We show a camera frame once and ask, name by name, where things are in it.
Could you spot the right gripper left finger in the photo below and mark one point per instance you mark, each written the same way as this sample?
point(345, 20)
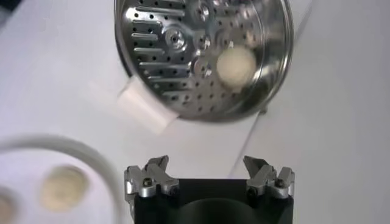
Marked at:
point(155, 179)

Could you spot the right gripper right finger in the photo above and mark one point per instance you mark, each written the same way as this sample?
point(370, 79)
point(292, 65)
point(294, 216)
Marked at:
point(265, 178)

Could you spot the white steamed baozi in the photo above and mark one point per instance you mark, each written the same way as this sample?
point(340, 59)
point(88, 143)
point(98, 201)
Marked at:
point(5, 208)
point(64, 188)
point(236, 68)

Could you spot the stainless steel steamer basket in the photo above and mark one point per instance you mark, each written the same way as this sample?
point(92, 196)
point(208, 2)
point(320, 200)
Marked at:
point(170, 61)

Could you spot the large white plate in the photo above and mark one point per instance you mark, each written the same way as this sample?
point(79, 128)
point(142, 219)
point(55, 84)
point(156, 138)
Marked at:
point(100, 170)

